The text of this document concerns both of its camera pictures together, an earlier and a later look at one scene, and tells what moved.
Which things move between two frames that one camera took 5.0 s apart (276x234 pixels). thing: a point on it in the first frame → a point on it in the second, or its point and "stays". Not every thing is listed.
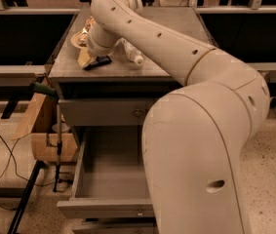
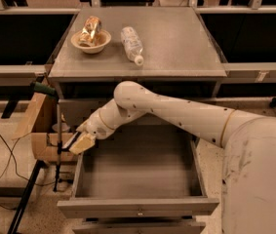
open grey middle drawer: x=110 y=179 stays
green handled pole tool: x=53 y=94 stays
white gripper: x=96 y=48 → x=94 y=125
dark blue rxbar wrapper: x=100 y=60 → x=71 y=139
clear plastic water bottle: x=132 y=53 stays
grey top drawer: x=104 y=111 stays
